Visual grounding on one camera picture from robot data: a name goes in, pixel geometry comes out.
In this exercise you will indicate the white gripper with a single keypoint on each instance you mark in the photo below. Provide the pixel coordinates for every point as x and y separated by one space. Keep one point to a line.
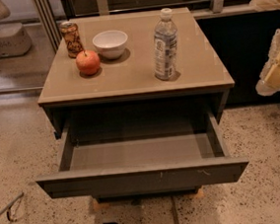
269 83

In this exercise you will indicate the open grey top drawer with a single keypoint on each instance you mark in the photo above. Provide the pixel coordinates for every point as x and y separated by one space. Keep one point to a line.
141 157

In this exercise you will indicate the orange red apple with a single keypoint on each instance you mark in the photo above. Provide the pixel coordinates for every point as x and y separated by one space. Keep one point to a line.
88 62

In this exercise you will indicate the orange drink can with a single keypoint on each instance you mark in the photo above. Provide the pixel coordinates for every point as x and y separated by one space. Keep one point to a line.
70 33

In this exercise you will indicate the grey metal rod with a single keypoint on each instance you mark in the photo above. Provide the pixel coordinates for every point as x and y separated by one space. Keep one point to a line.
7 208

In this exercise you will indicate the brown drawer cabinet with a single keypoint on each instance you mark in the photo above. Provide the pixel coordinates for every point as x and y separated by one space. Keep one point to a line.
127 89

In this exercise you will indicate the white ceramic bowl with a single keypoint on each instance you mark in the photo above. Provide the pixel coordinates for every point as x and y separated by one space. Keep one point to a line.
110 44

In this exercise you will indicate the clear plastic water bottle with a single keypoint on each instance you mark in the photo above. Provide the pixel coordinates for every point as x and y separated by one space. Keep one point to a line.
165 41

